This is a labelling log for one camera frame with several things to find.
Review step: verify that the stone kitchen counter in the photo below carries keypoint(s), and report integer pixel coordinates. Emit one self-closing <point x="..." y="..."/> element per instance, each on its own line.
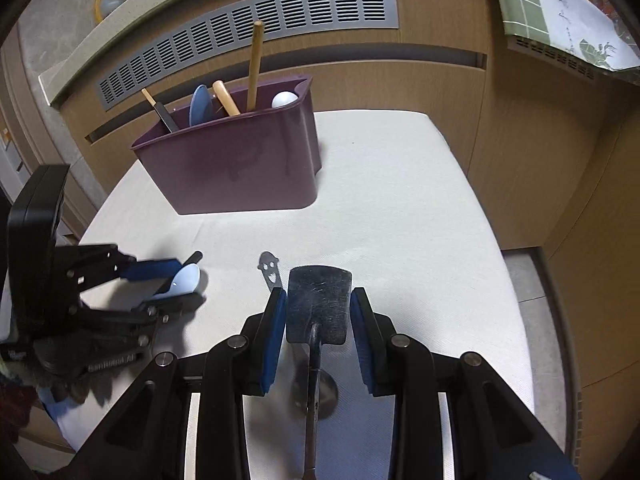
<point x="200" y="15"/>

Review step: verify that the metal smiley-face spoon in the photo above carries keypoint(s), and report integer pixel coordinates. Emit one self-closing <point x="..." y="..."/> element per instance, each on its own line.
<point x="270" y="267"/>

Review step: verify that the green checked cloth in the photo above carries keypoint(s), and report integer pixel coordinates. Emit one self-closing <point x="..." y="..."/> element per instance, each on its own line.
<point x="550" y="10"/>

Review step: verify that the blue plastic rice spoon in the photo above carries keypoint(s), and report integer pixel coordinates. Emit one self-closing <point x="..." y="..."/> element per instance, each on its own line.
<point x="200" y="107"/>

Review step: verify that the light wooden chopstick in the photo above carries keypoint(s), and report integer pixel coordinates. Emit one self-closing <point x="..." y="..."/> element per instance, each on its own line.
<point x="255" y="60"/>

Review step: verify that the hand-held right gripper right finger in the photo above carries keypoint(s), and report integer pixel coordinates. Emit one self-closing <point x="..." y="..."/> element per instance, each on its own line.
<point x="362" y="340"/>

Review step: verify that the grey vent grille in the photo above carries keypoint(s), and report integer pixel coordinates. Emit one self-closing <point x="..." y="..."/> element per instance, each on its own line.
<point x="250" y="35"/>

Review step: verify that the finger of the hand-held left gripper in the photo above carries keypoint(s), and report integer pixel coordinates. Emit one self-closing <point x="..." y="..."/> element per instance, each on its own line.
<point x="150" y="269"/>
<point x="170" y="306"/>

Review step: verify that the dark shovel-shaped spoon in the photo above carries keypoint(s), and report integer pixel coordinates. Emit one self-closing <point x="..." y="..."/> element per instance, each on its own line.
<point x="317" y="310"/>

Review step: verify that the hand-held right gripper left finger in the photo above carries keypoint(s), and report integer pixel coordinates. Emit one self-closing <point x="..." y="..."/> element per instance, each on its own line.
<point x="275" y="340"/>

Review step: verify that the wooden spoon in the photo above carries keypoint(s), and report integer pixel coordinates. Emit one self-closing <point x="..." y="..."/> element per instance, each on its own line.
<point x="226" y="99"/>

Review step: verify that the purple plastic utensil holder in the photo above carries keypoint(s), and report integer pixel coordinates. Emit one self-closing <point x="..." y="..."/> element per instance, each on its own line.
<point x="240" y="170"/>

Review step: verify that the white tablecloth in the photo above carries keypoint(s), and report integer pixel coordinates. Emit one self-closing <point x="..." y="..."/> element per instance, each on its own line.
<point x="400" y="235"/>

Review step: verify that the white ball-ended utensil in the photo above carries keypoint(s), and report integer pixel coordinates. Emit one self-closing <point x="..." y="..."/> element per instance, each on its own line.
<point x="285" y="100"/>

